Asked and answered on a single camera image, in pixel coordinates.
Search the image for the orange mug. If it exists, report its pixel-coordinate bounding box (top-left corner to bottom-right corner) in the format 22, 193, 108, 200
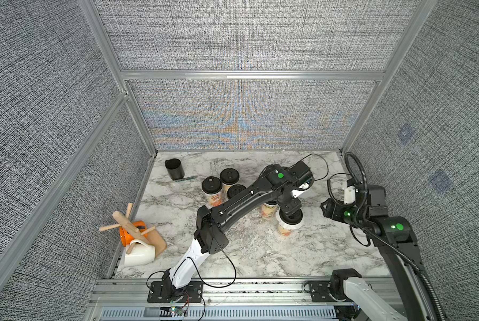
119, 221, 146, 247

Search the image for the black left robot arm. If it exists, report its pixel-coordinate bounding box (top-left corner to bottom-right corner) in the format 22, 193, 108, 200
162, 160, 314, 292

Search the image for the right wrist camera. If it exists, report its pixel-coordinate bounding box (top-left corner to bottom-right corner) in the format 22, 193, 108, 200
343, 183, 389, 217

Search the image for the fork with teal handle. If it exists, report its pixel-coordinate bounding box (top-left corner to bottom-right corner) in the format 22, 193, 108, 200
155, 175, 198, 186

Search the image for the yellow paper cup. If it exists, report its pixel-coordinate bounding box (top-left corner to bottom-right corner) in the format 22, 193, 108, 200
261, 201, 278, 219

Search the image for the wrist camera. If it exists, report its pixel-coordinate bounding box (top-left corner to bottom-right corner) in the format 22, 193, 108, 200
343, 183, 389, 217
289, 160, 314, 198

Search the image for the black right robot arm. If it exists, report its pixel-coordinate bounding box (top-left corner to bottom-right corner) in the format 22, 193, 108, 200
320, 196, 448, 320

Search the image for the black cylindrical cup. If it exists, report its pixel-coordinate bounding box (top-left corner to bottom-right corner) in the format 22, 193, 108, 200
164, 159, 185, 181

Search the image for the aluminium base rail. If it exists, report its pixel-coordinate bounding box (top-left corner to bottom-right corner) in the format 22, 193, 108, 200
83, 277, 368, 320

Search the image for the wooden mug tree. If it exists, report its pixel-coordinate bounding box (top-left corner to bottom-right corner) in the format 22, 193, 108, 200
98, 203, 167, 257

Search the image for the black plastic cup lid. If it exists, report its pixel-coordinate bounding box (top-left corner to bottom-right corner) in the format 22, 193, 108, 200
201, 176, 223, 195
219, 168, 240, 186
227, 184, 246, 199
279, 209, 303, 226

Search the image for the milk tea paper cup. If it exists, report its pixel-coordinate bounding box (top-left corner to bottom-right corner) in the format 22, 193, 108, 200
205, 191, 224, 208

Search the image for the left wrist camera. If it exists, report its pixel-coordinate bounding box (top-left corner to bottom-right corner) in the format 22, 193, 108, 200
289, 160, 314, 198

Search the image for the white mug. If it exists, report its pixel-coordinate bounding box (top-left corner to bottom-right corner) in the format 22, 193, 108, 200
122, 239, 156, 267

